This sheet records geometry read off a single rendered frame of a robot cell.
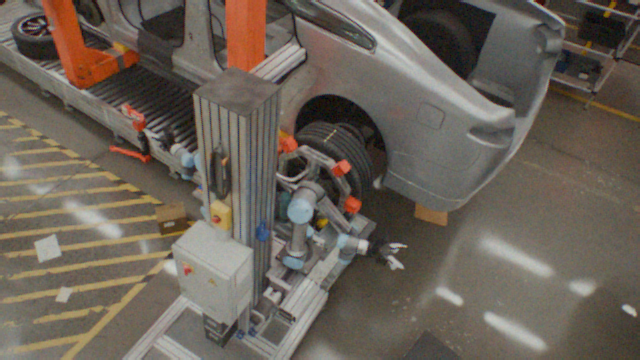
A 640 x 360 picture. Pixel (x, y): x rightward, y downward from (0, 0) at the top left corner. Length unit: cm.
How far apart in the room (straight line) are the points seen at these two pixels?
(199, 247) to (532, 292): 285
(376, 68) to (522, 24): 182
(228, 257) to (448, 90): 155
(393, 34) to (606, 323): 288
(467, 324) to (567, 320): 85
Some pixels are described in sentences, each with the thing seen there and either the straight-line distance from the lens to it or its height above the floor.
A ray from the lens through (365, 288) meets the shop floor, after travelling 366.
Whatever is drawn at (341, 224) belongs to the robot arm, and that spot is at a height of 122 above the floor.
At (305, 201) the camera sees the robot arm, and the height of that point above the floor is 146.
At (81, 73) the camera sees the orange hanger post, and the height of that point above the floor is 68.
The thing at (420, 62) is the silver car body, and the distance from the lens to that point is 281.
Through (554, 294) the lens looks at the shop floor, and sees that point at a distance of 429.
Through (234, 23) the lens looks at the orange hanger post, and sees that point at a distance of 267.
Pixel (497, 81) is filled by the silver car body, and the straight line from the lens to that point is 459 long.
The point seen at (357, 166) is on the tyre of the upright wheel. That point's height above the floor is 107.
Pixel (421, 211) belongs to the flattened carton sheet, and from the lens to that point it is 428.
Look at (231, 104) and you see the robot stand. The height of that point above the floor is 203.
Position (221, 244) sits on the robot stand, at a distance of 228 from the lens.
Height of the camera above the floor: 308
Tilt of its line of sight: 45 degrees down
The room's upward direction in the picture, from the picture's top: 10 degrees clockwise
